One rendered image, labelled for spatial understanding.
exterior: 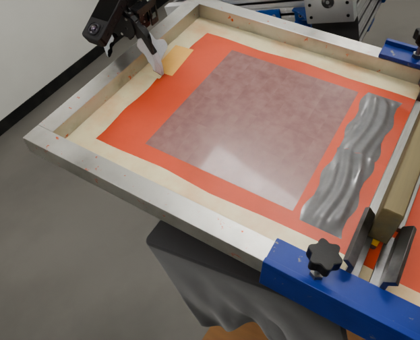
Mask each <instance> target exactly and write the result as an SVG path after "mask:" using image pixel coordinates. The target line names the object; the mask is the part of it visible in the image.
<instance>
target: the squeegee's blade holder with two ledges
mask: <svg viewBox="0 0 420 340"><path fill-rule="evenodd" d="M419 111H420V101H415V104H414V105H413V108H412V110H411V112H410V114H409V117H408V119H407V122H406V123H405V125H404V128H403V130H402V133H401V135H400V138H399V139H398V142H397V144H396V146H395V148H394V151H393V153H392V156H391V157H390V160H389V162H388V164H387V167H386V169H385V172H384V174H383V176H382V178H381V180H380V183H379V185H378V188H377V190H376V192H375V194H374V196H373V198H372V201H371V203H370V205H369V207H370V208H371V209H372V211H373V212H374V213H375V215H376V213H377V211H378V209H379V206H380V203H381V201H382V198H383V197H384V194H385V192H386V189H387V187H388V184H389V183H390V180H391V177H392V175H393V173H394V170H395V168H396V165H397V163H398V160H399V158H400V156H401V154H402V151H403V149H404V146H405V144H406V142H407V140H408V137H409V134H410V133H411V130H412V128H413V125H414V123H415V120H416V118H417V116H418V114H419ZM419 186H420V176H419V179H418V181H417V185H416V186H415V190H414V192H413V195H412V197H411V201H410V203H409V206H408V208H407V211H406V214H405V216H404V219H403V220H402V222H401V224H400V225H399V226H398V228H397V230H396V232H399V231H400V230H401V228H402V227H404V226H405V225H406V222H407V219H408V217H409V214H410V211H411V208H412V206H413V203H414V200H415V197H416V195H417V191H418V189H419Z"/></svg>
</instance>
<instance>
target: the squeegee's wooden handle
mask: <svg viewBox="0 0 420 340"><path fill-rule="evenodd" d="M419 176H420V111H419V114H418V116H417V118H416V120H415V123H414V125H413V128H412V130H411V133H410V134H409V137H408V140H407V142H406V144H405V146H404V149H403V151H402V154H401V156H400V158H399V160H398V163H397V165H396V168H395V170H394V173H393V175H392V177H391V180H390V183H389V184H388V187H387V189H386V192H385V194H384V197H383V198H382V201H381V203H380V206H379V209H378V211H377V213H376V215H375V218H374V220H373V223H372V225H371V228H370V230H369V233H368V236H370V237H372V238H374V239H376V240H378V241H380V242H382V243H384V244H387V243H388V242H389V241H390V239H391V237H392V236H393V235H394V233H395V231H396V230H397V228H398V226H399V225H400V224H401V222H402V220H403V219H404V216H405V214H406V211H407V208H408V206H409V203H410V201H411V197H412V195H413V192H414V190H415V186H416V185H417V181H418V179H419Z"/></svg>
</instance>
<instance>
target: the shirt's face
mask: <svg viewBox="0 0 420 340"><path fill-rule="evenodd" d="M148 241H149V242H151V243H153V244H156V245H158V246H162V247H164V248H167V249H170V250H172V251H175V252H178V253H180V254H183V255H186V256H188V257H191V258H194V259H196V260H200V261H202V262H205V263H207V264H211V265H212V266H216V267H218V268H221V269H224V270H226V271H229V272H231V273H235V274H237V275H240V276H242V277H245V278H248V279H251V280H253V281H256V282H259V280H260V273H261V272H260V271H257V270H255V269H254V268H251V267H250V266H248V265H246V264H244V263H242V262H240V261H238V260H237V259H235V258H233V257H231V256H229V255H227V254H225V253H223V252H221V251H220V250H217V249H216V248H213V247H212V246H209V245H208V244H206V243H204V242H202V241H200V240H198V239H196V238H195V237H193V236H191V235H189V234H187V233H185V232H183V231H181V230H180V229H178V228H176V227H174V226H172V225H169V224H168V223H165V222H164V221H162V220H161V221H160V223H159V224H158V225H157V226H156V227H155V229H154V230H153V231H152V233H151V234H150V235H149V236H148Z"/></svg>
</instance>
